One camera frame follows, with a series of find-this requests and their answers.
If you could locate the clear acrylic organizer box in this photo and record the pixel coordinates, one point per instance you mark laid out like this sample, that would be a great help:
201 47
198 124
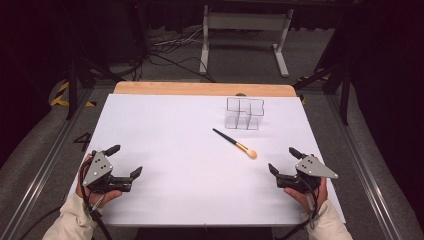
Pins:
245 113

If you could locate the person's left hand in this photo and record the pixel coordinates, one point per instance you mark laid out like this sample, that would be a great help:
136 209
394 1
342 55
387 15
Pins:
106 197

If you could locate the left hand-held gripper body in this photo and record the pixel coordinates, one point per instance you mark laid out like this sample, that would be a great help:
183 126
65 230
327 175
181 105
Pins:
96 168

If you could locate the white metal table frame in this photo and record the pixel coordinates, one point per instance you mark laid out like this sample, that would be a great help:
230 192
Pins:
246 21

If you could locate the black tripod stand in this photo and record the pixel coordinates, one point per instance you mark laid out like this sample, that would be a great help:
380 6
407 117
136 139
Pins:
345 96
72 86

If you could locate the yellow black floor tape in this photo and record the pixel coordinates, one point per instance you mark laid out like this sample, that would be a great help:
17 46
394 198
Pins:
61 96

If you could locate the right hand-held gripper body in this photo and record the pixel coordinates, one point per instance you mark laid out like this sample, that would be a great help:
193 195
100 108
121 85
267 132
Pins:
313 168

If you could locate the aluminium floor rail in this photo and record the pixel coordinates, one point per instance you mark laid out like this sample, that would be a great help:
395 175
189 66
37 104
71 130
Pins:
366 173
36 180

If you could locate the wooden table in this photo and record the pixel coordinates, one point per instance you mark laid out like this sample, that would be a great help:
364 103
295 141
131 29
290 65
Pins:
200 89

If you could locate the white table cover board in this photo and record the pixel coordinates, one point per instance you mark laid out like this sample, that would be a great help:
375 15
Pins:
186 173

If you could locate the person's right hand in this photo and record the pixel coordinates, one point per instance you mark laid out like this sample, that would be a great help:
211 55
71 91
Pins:
301 197

